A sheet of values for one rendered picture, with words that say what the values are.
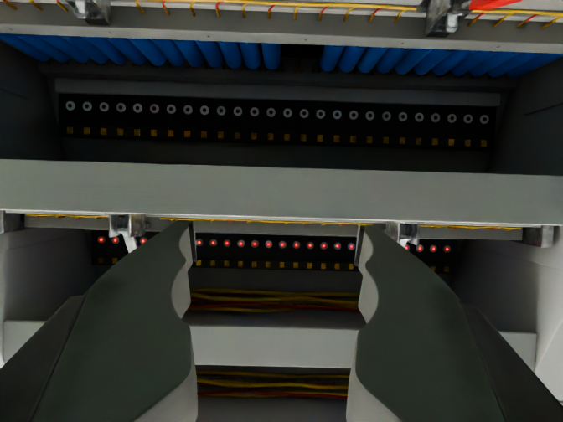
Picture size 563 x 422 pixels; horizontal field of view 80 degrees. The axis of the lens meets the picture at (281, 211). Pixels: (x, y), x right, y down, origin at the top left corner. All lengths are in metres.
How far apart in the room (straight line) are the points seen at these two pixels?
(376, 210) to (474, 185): 0.09
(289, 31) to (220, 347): 0.33
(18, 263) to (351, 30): 0.44
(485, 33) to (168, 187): 0.30
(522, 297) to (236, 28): 0.44
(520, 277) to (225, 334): 0.36
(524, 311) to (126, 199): 0.46
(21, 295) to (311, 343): 0.35
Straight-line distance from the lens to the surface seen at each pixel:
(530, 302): 0.51
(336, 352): 0.42
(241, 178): 0.30
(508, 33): 0.37
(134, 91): 0.47
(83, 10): 0.31
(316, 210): 0.30
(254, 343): 0.41
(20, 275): 0.52
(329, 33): 0.32
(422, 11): 0.34
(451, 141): 0.48
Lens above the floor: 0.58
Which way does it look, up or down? 26 degrees up
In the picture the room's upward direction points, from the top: 178 degrees counter-clockwise
